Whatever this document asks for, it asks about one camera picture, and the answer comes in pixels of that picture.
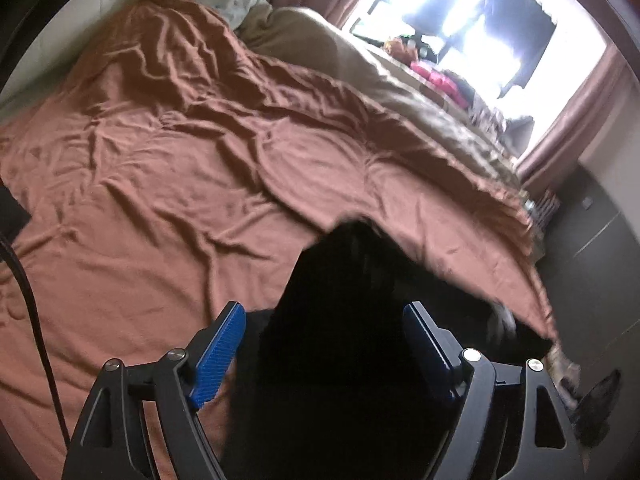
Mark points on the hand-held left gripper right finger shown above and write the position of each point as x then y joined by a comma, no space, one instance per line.
430,355

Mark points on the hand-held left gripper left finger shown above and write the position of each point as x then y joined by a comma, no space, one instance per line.
220,355

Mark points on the black button-up shirt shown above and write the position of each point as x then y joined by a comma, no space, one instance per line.
350,360

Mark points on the pile of clothes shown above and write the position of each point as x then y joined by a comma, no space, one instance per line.
492,110

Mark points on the dark footwear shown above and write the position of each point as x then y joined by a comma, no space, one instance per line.
597,410

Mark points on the brown blanket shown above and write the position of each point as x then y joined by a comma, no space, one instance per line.
175,170

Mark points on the beige duvet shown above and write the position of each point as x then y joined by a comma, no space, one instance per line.
380,85

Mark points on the pink cushion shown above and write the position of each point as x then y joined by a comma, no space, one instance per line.
437,80

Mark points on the orange plush toy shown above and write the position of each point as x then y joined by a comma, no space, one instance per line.
397,47

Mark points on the dark hanging jacket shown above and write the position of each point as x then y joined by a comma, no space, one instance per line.
520,35

